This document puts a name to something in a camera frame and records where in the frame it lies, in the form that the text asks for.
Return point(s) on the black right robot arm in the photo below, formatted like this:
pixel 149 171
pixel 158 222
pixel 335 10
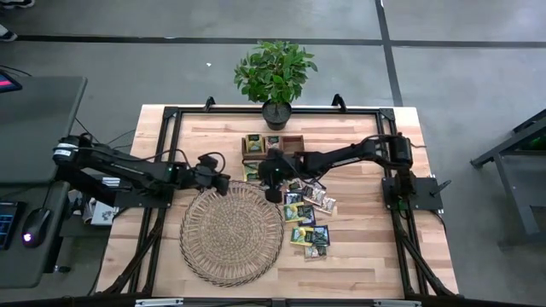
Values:
pixel 341 155

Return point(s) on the round woven straw placemat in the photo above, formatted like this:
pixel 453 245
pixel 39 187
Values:
pixel 230 239

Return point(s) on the person's shoe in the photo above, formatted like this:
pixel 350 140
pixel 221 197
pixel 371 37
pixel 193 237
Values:
pixel 6 35
pixel 19 3

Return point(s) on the tablet with pink screen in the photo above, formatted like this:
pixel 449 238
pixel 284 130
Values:
pixel 7 82

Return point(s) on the dark grey desk top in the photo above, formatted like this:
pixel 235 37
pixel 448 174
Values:
pixel 38 119
pixel 30 264

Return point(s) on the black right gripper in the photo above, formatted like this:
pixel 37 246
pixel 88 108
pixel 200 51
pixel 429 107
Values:
pixel 276 174

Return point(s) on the black computer mouse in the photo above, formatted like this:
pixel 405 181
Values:
pixel 36 226

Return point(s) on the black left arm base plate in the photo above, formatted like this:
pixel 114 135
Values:
pixel 128 201

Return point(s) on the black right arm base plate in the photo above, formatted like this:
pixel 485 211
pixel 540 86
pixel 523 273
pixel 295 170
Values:
pixel 426 194

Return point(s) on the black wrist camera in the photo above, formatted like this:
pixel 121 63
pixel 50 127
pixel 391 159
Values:
pixel 275 154
pixel 209 161

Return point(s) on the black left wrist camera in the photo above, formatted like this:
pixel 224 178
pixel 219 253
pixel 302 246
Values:
pixel 209 161

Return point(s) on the green potted plant black pot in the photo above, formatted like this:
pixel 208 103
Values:
pixel 273 72

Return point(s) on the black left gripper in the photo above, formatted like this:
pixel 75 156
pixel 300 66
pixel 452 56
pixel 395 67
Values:
pixel 207 178

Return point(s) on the white printed box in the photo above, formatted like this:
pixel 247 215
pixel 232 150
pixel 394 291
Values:
pixel 102 213

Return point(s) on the silver metal bracket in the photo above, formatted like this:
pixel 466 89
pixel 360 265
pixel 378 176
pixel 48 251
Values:
pixel 158 302
pixel 396 303

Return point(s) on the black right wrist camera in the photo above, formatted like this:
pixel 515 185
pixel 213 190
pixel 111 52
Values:
pixel 275 154

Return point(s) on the black desk beam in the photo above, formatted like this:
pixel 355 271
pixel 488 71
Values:
pixel 81 187

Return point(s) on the dark grey metal cart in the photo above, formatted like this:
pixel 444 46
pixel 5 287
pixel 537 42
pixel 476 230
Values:
pixel 518 196

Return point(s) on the black backlit keyboard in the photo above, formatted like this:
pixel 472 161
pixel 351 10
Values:
pixel 6 224

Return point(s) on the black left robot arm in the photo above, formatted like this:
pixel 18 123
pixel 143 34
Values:
pixel 119 166

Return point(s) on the brown wooden three-compartment box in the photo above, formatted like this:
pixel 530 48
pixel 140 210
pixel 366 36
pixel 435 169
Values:
pixel 294 145

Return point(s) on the black aluminium table frame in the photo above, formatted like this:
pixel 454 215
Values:
pixel 213 110

